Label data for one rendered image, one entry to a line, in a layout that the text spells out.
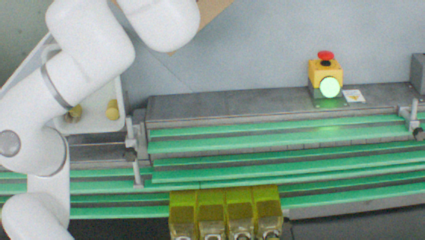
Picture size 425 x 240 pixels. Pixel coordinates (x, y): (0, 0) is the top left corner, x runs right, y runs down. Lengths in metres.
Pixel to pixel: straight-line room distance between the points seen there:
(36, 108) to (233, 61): 0.57
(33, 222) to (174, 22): 0.36
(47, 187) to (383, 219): 0.85
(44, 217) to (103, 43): 0.27
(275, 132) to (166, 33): 0.43
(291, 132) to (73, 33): 0.54
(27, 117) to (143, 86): 0.52
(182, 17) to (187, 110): 0.43
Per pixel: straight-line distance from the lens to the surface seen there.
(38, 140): 0.78
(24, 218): 0.78
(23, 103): 0.77
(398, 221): 1.34
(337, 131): 1.10
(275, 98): 1.18
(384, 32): 1.25
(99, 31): 0.74
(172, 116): 1.13
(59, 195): 0.87
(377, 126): 1.14
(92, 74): 0.76
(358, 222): 1.32
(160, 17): 0.74
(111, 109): 1.19
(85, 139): 1.28
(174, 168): 1.13
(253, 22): 1.17
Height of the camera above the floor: 1.85
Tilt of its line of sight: 61 degrees down
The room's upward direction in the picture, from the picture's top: 176 degrees clockwise
